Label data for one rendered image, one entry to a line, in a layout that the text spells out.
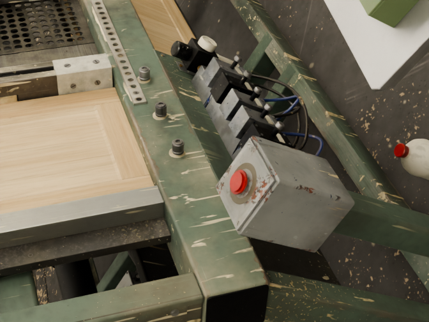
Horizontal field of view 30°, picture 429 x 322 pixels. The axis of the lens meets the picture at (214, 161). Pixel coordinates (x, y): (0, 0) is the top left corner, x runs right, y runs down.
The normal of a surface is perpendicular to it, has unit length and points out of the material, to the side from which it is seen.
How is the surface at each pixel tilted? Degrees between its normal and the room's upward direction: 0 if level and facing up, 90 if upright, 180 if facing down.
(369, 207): 90
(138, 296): 60
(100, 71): 90
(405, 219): 90
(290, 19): 0
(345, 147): 4
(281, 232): 90
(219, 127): 0
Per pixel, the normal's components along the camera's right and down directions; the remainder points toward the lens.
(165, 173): 0.04, -0.76
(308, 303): 0.31, 0.62
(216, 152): 0.51, -0.75
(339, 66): -0.80, -0.24
